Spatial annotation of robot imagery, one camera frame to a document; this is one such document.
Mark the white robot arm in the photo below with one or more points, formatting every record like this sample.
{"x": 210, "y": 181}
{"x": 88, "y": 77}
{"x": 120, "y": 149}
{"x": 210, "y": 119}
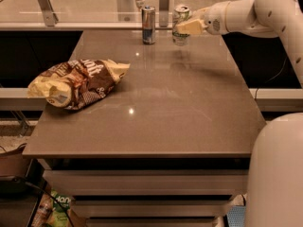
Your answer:
{"x": 275, "y": 175}

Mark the silver blue redbull can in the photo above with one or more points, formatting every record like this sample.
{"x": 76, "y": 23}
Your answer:
{"x": 148, "y": 24}

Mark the brown bag at left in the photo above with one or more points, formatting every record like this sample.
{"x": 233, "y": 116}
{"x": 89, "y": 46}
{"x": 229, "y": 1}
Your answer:
{"x": 13, "y": 163}

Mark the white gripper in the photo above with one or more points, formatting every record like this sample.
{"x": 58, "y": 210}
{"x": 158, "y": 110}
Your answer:
{"x": 215, "y": 19}

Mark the grey drawer cabinet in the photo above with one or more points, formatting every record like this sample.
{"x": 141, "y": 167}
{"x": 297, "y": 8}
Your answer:
{"x": 137, "y": 189}

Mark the white green 7up can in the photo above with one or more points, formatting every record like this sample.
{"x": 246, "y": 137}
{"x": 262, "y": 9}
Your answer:
{"x": 180, "y": 14}

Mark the glass railing with metal posts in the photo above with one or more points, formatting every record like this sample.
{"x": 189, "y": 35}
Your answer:
{"x": 87, "y": 14}

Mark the green snack package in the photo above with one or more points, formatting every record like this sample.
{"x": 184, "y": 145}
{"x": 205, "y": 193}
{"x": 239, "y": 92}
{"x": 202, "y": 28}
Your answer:
{"x": 60, "y": 210}

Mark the brown yellow chip bag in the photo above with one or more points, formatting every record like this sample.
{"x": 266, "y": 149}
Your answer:
{"x": 75, "y": 84}

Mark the blue perforated box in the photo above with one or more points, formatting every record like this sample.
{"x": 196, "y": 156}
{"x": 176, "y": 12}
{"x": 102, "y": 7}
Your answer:
{"x": 236, "y": 216}

